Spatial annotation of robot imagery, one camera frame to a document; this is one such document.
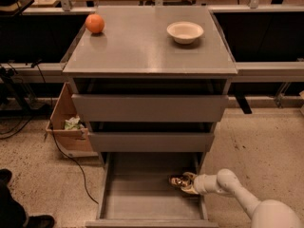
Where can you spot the cardboard box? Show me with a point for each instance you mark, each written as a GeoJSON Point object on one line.
{"type": "Point", "coordinates": [74, 143]}

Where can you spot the grey top drawer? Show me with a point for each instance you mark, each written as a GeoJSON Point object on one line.
{"type": "Point", "coordinates": [150, 108]}

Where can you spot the white bowl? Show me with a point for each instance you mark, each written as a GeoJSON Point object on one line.
{"type": "Point", "coordinates": [185, 33]}

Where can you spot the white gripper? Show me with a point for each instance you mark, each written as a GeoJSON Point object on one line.
{"type": "Point", "coordinates": [201, 184]}

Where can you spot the grey open bottom drawer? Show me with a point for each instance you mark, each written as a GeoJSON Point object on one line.
{"type": "Point", "coordinates": [135, 193]}

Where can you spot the grey drawer cabinet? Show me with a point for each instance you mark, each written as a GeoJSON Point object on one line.
{"type": "Point", "coordinates": [136, 56]}

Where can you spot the crumpled paper in box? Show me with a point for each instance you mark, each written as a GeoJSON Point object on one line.
{"type": "Point", "coordinates": [74, 123]}

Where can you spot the orange soda can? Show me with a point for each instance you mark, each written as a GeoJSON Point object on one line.
{"type": "Point", "coordinates": [178, 181]}

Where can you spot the dark trouser leg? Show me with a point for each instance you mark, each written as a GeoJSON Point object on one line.
{"type": "Point", "coordinates": [12, 213]}

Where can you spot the orange fruit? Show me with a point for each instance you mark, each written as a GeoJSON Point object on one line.
{"type": "Point", "coordinates": [94, 23]}

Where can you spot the grey middle drawer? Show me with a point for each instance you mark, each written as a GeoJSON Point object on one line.
{"type": "Point", "coordinates": [151, 142]}

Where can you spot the black shoe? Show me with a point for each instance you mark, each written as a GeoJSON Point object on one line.
{"type": "Point", "coordinates": [42, 221]}

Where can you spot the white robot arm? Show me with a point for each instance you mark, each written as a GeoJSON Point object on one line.
{"type": "Point", "coordinates": [267, 213]}

